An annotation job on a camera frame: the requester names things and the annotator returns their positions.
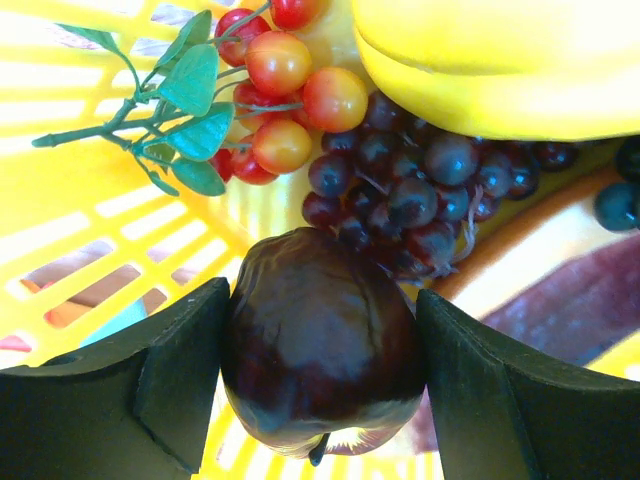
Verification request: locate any yellow plastic basket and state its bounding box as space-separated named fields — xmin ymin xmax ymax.
xmin=1 ymin=0 xmax=634 ymax=479

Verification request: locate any dark grape bunch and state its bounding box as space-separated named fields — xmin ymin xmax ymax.
xmin=301 ymin=89 xmax=640 ymax=281

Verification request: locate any yellow banana bunch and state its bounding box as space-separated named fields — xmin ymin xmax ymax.
xmin=352 ymin=0 xmax=639 ymax=141

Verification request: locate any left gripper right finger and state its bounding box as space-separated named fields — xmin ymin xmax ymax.
xmin=416 ymin=289 xmax=639 ymax=479

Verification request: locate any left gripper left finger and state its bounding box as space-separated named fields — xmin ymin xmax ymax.
xmin=1 ymin=278 xmax=230 ymax=479

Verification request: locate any cherry sprig with leaves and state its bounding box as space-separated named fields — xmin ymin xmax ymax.
xmin=33 ymin=1 xmax=368 ymax=197

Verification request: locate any dark red plum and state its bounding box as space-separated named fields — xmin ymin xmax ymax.
xmin=221 ymin=227 xmax=427 ymax=465

